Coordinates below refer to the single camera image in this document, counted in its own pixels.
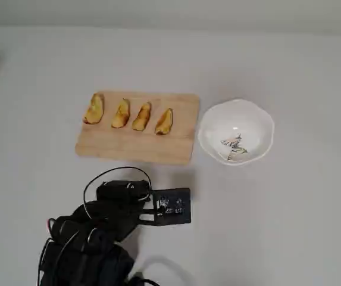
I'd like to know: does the white bowl with bird print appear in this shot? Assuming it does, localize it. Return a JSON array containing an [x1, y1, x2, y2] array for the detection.
[[198, 98, 276, 166]]

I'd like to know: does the black wrist camera board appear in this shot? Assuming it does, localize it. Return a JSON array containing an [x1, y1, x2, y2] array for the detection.
[[139, 186, 192, 228]]

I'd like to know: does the yellow browned apple slice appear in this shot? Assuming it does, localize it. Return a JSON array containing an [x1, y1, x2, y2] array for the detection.
[[154, 107, 174, 136], [111, 98, 131, 129], [132, 101, 153, 132]]

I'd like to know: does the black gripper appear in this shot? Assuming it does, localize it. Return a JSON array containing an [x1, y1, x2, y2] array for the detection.
[[95, 179, 152, 243]]

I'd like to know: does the large browned apple slice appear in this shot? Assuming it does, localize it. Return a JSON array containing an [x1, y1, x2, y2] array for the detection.
[[83, 92, 105, 125]]

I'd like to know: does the wooden cutting board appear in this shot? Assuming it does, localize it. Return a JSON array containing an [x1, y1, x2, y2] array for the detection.
[[74, 90, 201, 165]]

